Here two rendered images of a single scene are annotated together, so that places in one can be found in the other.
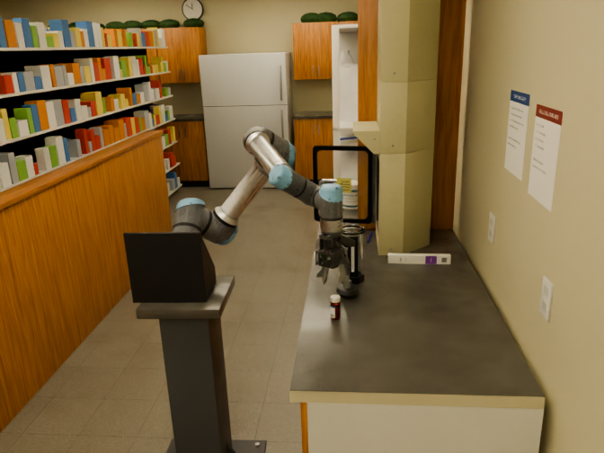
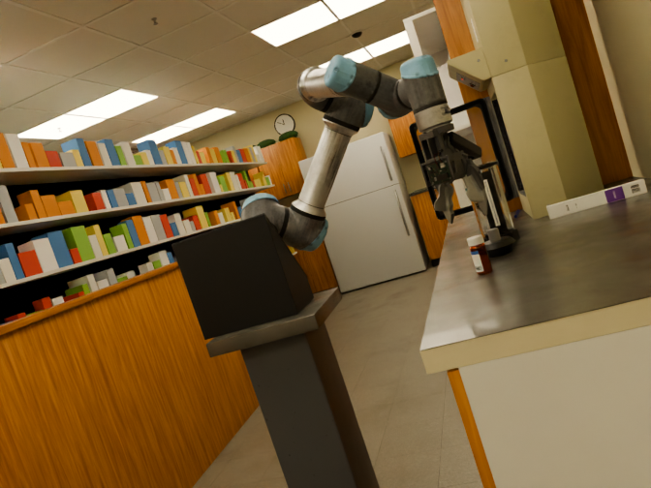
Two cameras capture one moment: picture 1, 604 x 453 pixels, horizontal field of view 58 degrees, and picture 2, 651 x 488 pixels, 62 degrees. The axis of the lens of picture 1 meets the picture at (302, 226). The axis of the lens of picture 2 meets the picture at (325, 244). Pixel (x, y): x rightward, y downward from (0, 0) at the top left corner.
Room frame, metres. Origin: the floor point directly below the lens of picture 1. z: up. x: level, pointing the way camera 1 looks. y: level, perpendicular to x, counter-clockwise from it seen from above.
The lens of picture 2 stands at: (0.48, -0.01, 1.20)
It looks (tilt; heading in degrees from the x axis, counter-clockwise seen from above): 4 degrees down; 11
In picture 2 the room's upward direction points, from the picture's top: 18 degrees counter-clockwise
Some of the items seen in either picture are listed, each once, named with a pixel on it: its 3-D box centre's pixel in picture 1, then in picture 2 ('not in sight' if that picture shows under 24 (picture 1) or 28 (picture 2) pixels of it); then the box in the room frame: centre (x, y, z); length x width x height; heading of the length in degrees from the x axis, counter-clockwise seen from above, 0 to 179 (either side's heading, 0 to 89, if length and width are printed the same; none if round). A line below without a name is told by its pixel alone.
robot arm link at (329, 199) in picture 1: (331, 201); (421, 84); (1.71, -0.10, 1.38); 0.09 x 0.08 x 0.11; 31
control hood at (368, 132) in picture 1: (365, 137); (468, 76); (2.48, -0.31, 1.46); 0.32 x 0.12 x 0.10; 174
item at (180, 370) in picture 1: (199, 395); (328, 468); (1.99, 0.47, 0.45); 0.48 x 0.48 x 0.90; 86
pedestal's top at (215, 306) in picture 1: (188, 296); (278, 320); (1.99, 0.47, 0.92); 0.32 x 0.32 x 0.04; 86
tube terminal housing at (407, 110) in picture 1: (404, 164); (533, 95); (2.46, -0.49, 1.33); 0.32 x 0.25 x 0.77; 174
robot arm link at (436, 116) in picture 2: (332, 225); (435, 119); (1.70, -0.10, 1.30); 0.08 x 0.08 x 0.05
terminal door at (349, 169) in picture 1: (342, 184); (460, 161); (2.66, -0.21, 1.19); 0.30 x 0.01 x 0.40; 75
